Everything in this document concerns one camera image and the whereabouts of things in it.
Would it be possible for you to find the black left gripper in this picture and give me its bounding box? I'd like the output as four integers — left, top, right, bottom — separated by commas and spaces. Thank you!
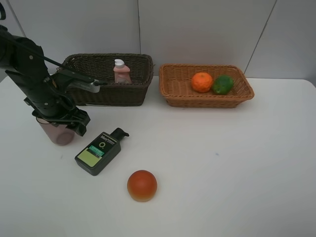
5, 70, 90, 136

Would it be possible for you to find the translucent purple plastic cup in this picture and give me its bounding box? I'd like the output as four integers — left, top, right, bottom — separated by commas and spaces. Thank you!
36, 118, 75, 146

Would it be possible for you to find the black Men lotion pump bottle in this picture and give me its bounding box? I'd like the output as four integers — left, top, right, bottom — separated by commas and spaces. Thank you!
75, 128, 129, 176

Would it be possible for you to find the pink bottle white cap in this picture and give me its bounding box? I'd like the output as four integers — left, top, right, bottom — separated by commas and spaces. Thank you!
113, 59, 132, 84

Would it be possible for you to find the orange tangerine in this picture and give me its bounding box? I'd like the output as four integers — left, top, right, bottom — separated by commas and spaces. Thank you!
191, 72, 214, 93

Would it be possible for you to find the green lime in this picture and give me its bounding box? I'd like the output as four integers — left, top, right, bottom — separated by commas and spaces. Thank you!
212, 75, 234, 95

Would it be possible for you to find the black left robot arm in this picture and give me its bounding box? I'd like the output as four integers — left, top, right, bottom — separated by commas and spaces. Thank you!
0, 26, 94, 136

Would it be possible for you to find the dark brown wicker basket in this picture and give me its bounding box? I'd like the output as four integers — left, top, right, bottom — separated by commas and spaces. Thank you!
63, 53, 154, 107

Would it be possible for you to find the red orange peach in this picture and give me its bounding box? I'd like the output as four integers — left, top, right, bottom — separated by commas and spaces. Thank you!
127, 170, 158, 202

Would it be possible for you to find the light brown wicker basket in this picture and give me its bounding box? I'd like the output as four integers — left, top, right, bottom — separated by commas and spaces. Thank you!
159, 64, 254, 108

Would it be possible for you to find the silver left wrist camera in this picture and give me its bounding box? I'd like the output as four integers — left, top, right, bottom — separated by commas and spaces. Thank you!
55, 69, 101, 94

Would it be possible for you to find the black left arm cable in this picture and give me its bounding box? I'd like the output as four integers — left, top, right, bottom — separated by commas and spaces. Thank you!
0, 34, 108, 86

